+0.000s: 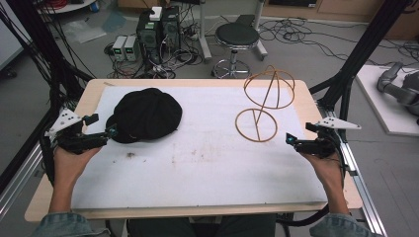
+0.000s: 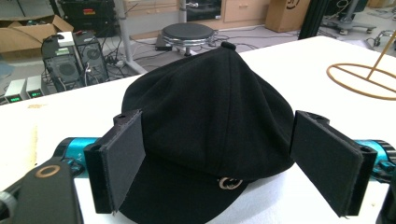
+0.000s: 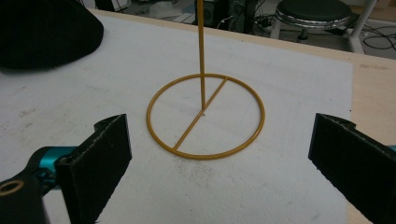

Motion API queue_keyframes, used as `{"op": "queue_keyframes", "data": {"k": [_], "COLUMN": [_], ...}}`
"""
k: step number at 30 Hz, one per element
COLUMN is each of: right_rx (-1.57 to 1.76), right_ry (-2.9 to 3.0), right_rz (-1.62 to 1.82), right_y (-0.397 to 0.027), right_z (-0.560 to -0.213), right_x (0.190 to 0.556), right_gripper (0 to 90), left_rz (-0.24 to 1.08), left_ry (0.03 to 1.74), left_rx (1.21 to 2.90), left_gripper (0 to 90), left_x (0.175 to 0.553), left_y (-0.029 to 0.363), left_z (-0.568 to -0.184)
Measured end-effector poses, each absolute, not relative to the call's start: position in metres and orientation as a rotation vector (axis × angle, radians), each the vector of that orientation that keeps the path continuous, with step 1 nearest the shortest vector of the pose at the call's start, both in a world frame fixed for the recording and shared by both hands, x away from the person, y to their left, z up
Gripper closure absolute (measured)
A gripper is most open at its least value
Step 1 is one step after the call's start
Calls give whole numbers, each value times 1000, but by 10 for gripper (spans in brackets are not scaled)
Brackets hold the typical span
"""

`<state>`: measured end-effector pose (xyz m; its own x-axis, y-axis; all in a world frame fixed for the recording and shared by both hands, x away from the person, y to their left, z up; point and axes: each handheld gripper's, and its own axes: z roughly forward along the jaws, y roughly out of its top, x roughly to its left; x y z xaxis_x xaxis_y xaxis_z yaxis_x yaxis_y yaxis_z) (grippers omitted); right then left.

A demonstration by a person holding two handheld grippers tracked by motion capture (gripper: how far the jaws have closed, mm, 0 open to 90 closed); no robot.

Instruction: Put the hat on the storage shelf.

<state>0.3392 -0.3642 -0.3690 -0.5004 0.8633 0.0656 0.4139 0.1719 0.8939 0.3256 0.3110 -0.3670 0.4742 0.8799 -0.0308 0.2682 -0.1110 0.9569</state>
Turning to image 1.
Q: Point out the white table mat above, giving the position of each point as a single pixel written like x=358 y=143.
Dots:
x=204 y=171

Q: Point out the white round table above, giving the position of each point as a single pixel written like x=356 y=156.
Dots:
x=70 y=6

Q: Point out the black computer tower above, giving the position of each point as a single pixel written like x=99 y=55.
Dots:
x=148 y=36
x=170 y=31

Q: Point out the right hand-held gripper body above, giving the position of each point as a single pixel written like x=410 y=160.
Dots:
x=318 y=144

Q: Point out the denim jacket sleeve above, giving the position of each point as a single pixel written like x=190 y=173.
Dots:
x=339 y=227
x=62 y=225

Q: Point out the clear plastic sheet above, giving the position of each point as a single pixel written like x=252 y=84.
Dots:
x=84 y=31

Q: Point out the white board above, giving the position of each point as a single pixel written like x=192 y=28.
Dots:
x=378 y=105

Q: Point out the white box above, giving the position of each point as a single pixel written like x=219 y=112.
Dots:
x=155 y=13

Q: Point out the person's right hand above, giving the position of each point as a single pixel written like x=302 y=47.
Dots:
x=327 y=171

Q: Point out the person's left hand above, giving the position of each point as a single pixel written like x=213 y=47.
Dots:
x=67 y=168

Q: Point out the black cap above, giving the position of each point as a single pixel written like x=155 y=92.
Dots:
x=146 y=113

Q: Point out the grey power supply unit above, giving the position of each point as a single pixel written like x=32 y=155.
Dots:
x=131 y=48
x=119 y=47

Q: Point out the black frame post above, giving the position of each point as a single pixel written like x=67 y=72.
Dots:
x=42 y=42
x=362 y=49

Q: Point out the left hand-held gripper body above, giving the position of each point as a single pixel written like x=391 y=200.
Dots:
x=70 y=140

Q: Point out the white metal stand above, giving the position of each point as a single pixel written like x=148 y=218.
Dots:
x=205 y=39

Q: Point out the aluminium rail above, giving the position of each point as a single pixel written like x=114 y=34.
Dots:
x=359 y=184
x=18 y=184

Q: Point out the black round stool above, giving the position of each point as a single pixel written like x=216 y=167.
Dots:
x=237 y=34

